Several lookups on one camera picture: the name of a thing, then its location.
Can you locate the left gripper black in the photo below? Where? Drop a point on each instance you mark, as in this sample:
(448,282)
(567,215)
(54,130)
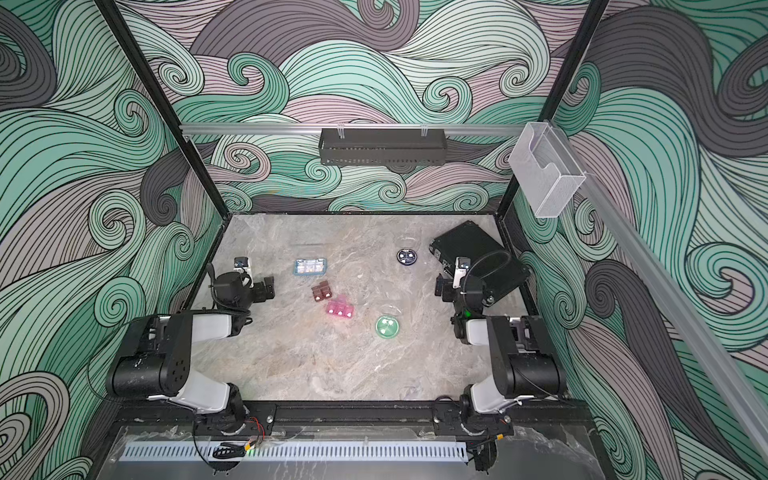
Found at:
(261,288)

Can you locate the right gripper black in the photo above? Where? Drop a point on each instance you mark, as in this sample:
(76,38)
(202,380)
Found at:
(450,287)

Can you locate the pink pillbox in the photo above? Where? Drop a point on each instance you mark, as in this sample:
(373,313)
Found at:
(340,307)

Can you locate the green round pillbox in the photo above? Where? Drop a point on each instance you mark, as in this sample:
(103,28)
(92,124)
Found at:
(387,327)

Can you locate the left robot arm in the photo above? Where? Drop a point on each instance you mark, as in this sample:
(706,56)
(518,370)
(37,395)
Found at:
(153,361)

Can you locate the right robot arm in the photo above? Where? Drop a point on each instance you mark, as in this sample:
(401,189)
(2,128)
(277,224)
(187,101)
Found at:
(524,366)

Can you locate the blue rectangular pillbox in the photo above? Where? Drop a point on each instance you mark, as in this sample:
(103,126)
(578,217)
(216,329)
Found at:
(310,266)

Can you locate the black flat case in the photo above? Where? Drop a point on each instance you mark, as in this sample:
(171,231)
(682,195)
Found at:
(499,270)

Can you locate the dark red pillbox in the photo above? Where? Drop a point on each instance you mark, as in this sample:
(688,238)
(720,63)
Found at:
(322,291)

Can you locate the dark round pillbox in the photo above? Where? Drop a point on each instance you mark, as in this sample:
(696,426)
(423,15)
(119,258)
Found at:
(407,256)

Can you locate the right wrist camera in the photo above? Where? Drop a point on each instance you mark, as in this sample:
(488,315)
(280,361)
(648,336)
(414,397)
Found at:
(462,265)

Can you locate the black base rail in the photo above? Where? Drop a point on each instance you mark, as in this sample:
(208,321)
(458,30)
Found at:
(442,417)

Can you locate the clear plastic wall holder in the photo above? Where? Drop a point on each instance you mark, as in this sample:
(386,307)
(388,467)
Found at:
(544,163)

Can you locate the black wall tray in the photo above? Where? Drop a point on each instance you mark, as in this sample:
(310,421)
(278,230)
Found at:
(398,149)

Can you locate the white slotted cable duct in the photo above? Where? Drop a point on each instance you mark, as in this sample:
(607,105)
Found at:
(297,451)

